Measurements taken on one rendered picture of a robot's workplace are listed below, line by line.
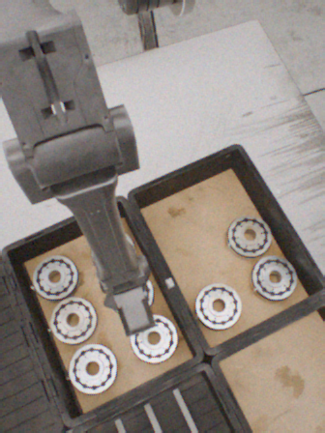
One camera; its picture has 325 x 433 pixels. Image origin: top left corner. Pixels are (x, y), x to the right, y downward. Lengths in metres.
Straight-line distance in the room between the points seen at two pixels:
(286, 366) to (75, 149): 0.78
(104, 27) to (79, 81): 2.22
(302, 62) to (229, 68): 1.06
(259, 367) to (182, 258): 0.30
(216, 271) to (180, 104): 0.57
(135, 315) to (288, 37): 2.06
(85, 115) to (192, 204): 0.75
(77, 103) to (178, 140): 0.97
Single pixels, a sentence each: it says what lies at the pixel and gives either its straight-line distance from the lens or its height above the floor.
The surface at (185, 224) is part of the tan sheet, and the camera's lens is 1.07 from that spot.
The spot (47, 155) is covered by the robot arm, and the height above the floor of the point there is 1.52.
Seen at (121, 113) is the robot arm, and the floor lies 1.52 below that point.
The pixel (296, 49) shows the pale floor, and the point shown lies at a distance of 2.55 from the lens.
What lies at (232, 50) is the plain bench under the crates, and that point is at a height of 0.70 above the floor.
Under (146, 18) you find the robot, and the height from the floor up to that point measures 0.68.
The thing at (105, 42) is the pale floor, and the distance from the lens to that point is 2.50.
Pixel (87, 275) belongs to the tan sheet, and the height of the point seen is 0.83.
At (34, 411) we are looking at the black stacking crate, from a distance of 1.05.
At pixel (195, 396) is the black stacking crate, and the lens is 1.01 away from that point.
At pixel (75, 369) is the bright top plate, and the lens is 1.00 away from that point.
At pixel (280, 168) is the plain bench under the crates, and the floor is 0.70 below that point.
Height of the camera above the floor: 1.84
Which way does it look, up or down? 70 degrees down
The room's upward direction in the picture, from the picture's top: straight up
